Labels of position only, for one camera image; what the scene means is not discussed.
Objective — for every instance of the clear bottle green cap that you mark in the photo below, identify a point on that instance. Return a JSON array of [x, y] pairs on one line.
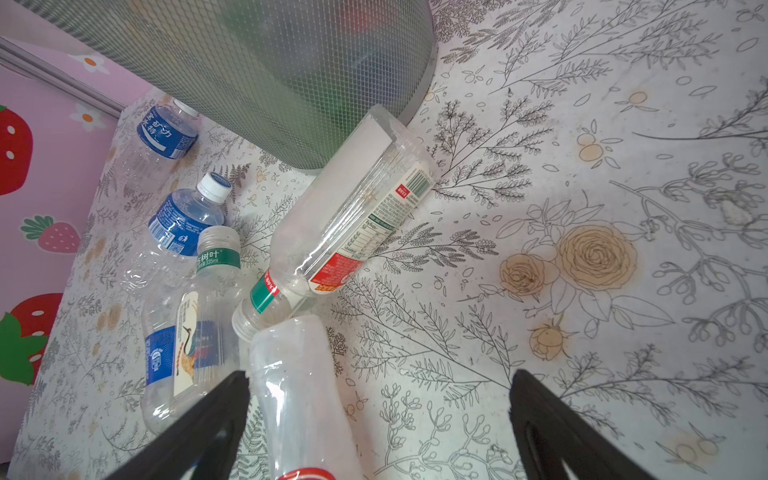
[[200, 308]]

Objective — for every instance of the clear bottle blue label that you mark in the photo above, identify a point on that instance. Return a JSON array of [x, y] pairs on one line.
[[164, 253], [162, 137]]

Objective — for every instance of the mesh waste bin with liner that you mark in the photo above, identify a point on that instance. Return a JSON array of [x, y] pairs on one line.
[[292, 77]]

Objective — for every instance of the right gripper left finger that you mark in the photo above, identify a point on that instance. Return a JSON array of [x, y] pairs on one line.
[[203, 442]]

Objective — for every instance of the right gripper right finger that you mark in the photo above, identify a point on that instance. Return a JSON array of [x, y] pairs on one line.
[[554, 441]]

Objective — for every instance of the clear bottle red round label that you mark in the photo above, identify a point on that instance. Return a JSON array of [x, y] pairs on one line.
[[292, 376]]

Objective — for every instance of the small bottle blue label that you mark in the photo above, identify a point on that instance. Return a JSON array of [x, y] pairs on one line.
[[159, 355]]

